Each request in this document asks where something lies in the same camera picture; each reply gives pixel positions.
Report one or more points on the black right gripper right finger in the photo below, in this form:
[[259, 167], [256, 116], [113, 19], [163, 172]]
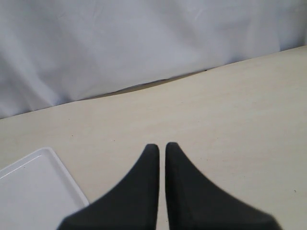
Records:
[[195, 203]]

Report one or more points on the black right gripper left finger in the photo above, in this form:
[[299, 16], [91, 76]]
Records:
[[131, 205]]

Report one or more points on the white plastic tray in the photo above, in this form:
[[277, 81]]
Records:
[[37, 192]]

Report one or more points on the white backdrop curtain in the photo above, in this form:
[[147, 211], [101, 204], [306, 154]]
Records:
[[58, 51]]

